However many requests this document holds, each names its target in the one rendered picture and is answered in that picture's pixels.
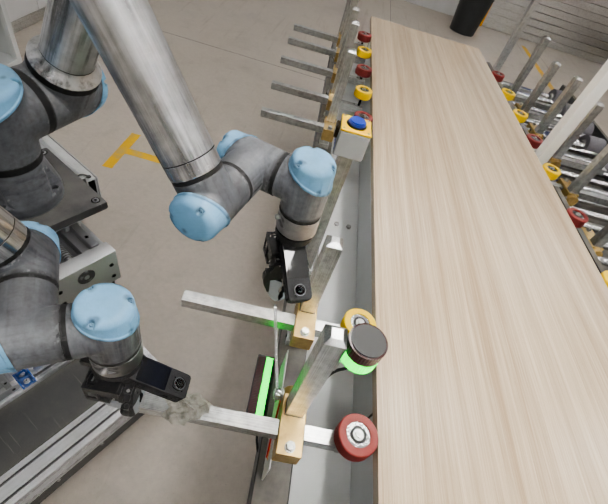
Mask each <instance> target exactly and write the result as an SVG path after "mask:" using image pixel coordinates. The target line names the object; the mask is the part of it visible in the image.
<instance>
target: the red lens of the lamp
mask: <svg viewBox="0 0 608 504"><path fill-rule="evenodd" d="M364 324H365V325H371V326H373V327H375V328H377V327H376V326H374V325H372V324H369V323H359V324H357V325H355V326H354V327H353V328H352V329H351V330H350V332H349V333H348V335H347V350H346V353H347V355H348V357H349V358H350V359H351V360H352V361H353V362H354V363H356V364H358V365H360V366H363V367H372V366H375V365H377V364H378V363H379V362H380V361H381V359H382V358H383V357H384V356H385V355H386V353H387V351H388V341H387V338H386V336H385V335H384V333H383V332H382V331H381V330H380V329H379V328H377V329H378V330H379V331H380V332H381V333H382V334H383V336H384V337H385V340H386V350H385V352H384V354H383V355H381V356H380V357H378V358H368V357H365V356H363V355H361V354H360V353H358V352H357V351H356V349H355V348H354V347H353V345H352V342H351V333H352V331H353V330H354V328H356V327H357V326H359V325H364Z"/></svg>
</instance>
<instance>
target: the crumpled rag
mask: <svg viewBox="0 0 608 504"><path fill-rule="evenodd" d="M165 401H166V402H167V404H168V406H169V408H168V409H167V410H165V411H164V412H163V415H162V416H163V417H164V419H165V420H166V421H169V423H171V425H172V424H178V425H183V426H184V425H185V424H186V423H187V422H188V421H190V420H198V419H200V418H201V416H203V415H205V414H207V413H209V410H210V406H211V403H209V402H208V401H206V400H205V399H204V398H203V397H202V395H201V394H200V393H193V394H188V393H187V395H186V398H184V399H182V400H180V401H178V402H173V401H170V400H167V399H165Z"/></svg>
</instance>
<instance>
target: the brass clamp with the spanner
mask: <svg viewBox="0 0 608 504"><path fill-rule="evenodd" d="M293 386H294V385H292V386H287V387H285V388H284V395H283V399H282V401H281V403H280V408H279V414H278V419H280V422H279V428H278V435H277V437H276V439H275V440H274V446H273V452H272V458H271V459H272V460H273V461H278V462H283V463H288V464H294V465H296V464H297V463H298V462H299V461H300V459H301V458H302V451H303V441H304V432H305V423H306V414H307V411H306V413H305V414H304V416H303V418H301V417H296V416H291V415H286V414H285V413H286V406H287V399H288V396H289V394H290V392H291V390H292V388H293ZM288 441H293V442H295V451H294V452H293V453H287V452H286V451H285V449H284V446H285V443H286V442H288Z"/></svg>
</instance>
